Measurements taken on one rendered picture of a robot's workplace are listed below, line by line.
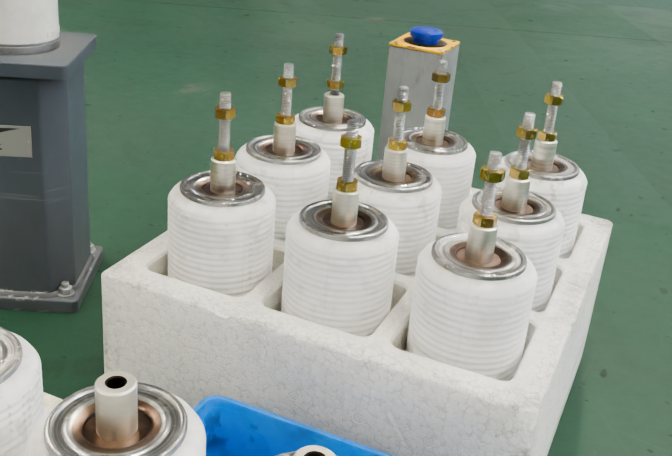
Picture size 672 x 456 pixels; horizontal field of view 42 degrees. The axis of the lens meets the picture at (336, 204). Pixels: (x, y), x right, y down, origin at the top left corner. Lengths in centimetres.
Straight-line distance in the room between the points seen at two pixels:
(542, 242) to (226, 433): 31
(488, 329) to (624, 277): 63
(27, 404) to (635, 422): 66
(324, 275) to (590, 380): 44
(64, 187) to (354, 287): 44
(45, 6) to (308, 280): 45
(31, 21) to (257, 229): 38
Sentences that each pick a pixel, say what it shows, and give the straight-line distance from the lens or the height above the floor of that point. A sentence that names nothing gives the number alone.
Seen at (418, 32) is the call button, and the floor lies 33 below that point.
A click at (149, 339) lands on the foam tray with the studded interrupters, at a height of 13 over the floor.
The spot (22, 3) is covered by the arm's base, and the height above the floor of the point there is 36.
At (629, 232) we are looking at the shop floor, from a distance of 145.
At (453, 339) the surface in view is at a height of 20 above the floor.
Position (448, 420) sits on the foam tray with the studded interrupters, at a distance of 70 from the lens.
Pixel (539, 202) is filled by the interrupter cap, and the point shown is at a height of 25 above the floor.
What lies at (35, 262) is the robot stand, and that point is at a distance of 108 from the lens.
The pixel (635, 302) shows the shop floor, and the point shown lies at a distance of 125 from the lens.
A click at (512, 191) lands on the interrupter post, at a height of 27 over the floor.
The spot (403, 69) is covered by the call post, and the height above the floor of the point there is 28.
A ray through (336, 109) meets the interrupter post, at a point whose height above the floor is 27.
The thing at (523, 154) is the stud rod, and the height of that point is 30.
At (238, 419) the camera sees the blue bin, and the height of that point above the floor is 11.
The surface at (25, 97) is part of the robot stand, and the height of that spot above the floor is 26.
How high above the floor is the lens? 57
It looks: 24 degrees down
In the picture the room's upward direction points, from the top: 5 degrees clockwise
